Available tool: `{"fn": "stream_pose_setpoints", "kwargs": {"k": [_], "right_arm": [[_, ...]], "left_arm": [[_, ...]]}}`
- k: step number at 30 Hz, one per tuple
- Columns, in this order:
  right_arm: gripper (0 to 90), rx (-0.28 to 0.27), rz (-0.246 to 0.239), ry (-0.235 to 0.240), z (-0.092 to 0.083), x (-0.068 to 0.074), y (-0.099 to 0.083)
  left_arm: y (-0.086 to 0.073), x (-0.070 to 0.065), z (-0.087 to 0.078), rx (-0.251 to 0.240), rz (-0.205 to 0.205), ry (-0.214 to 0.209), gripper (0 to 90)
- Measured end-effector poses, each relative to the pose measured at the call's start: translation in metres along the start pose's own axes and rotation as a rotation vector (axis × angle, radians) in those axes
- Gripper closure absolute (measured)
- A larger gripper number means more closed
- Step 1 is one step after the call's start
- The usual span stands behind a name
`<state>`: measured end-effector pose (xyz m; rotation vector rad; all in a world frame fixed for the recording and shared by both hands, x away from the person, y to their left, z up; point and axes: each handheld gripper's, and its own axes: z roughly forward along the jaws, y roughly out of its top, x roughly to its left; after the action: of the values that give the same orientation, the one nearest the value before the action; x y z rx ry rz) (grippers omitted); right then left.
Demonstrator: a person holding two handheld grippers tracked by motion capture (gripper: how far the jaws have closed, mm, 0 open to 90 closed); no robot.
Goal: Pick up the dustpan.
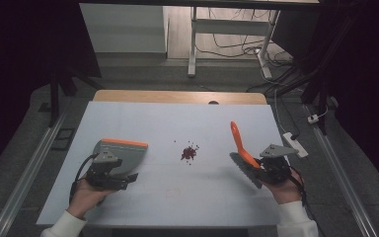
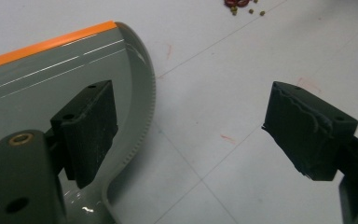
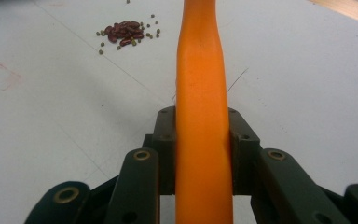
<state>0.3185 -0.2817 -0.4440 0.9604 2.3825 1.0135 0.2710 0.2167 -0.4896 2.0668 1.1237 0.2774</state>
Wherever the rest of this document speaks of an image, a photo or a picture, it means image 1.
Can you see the black rectangular floor frame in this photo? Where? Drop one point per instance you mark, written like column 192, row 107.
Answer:
column 56, row 144

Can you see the pile of red crumbs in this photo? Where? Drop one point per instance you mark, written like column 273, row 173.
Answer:
column 189, row 153

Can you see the white cabinet panel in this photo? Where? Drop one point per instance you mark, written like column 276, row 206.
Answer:
column 123, row 28

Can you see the grey dustpan with orange edge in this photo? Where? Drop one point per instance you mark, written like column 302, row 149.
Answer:
column 130, row 154

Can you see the white power strip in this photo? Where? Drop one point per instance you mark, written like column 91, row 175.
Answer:
column 296, row 144

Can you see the wooden table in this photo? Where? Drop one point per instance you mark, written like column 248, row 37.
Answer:
column 177, row 96

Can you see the black metal stand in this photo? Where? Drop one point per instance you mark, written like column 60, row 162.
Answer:
column 54, row 98
column 322, row 92

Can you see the orange brush with grey bristles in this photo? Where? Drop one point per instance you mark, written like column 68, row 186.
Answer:
column 242, row 149

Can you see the metal floor rail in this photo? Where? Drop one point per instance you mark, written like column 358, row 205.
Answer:
column 29, row 168
column 339, row 174

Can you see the person's left hand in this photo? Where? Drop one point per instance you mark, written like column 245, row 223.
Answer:
column 86, row 197

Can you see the small white adapter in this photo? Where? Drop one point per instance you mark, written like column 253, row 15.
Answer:
column 313, row 118

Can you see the person's right hand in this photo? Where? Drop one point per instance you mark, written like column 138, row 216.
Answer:
column 286, row 192

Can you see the white desk frame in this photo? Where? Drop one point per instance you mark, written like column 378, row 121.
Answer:
column 230, row 26

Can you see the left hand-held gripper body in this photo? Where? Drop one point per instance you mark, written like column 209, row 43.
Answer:
column 102, row 171

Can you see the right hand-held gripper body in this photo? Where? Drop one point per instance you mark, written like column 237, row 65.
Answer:
column 274, row 166

